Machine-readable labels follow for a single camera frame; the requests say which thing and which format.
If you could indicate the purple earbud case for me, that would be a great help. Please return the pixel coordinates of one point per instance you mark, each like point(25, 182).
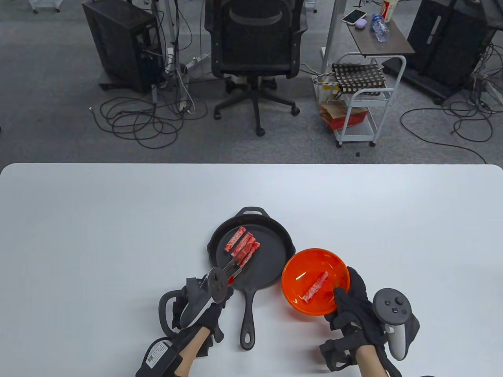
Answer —
point(361, 23)

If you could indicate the person's right forearm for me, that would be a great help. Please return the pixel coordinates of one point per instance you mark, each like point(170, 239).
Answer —
point(370, 363)

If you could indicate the black computer tower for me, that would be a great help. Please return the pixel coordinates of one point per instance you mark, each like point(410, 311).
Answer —
point(118, 43)

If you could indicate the grey left hand controller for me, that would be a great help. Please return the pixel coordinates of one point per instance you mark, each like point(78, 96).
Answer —
point(196, 304)

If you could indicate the grey right hand controller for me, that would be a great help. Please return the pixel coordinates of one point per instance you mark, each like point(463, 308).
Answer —
point(391, 305)

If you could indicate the orange plastic bowl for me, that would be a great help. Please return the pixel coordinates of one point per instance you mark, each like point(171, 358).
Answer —
point(302, 267)

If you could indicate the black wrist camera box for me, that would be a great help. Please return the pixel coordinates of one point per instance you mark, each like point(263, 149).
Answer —
point(157, 357)

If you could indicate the person's right hand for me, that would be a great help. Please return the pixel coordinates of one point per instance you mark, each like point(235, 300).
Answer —
point(353, 310)

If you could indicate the grey hand controller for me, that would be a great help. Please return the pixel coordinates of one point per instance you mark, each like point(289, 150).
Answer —
point(196, 304)
point(391, 305)

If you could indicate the white power strip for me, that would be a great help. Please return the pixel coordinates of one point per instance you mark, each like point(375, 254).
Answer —
point(169, 61)

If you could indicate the white rolling cart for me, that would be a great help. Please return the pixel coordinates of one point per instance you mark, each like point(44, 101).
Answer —
point(355, 137)

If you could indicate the person's left forearm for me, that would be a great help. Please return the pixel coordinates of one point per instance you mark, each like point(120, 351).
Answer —
point(192, 351)

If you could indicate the aluminium frame post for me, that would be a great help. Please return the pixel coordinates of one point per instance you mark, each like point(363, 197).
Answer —
point(332, 35)

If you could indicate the white desk foot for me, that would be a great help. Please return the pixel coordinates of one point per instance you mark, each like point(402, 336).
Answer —
point(198, 62)

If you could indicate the yellow white plastic bag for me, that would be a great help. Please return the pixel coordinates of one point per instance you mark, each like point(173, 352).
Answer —
point(326, 88)

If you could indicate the red white paper cup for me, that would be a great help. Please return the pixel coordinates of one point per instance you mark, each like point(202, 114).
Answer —
point(389, 10)

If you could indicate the clear plastic water bottle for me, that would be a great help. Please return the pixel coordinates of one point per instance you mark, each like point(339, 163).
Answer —
point(380, 28)

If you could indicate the black equipment rack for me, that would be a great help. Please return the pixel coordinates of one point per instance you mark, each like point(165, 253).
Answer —
point(448, 39)

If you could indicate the black cast iron skillet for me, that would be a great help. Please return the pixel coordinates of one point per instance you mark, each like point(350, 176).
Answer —
point(271, 251)

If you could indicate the black mesh office chair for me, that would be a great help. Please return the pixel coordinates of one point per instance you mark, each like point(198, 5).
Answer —
point(255, 43)

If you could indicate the black white checkered bag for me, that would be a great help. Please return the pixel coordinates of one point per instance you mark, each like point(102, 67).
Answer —
point(357, 76)

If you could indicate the person's left hand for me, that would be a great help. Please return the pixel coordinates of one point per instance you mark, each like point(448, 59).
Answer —
point(214, 318)

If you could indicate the brown top side table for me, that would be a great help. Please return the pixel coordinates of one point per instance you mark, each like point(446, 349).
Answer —
point(387, 45)

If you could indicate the red cardboard box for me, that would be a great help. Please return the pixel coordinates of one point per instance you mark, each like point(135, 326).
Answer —
point(346, 118)

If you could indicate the white smartphone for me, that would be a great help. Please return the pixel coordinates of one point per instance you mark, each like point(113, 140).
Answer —
point(353, 16)

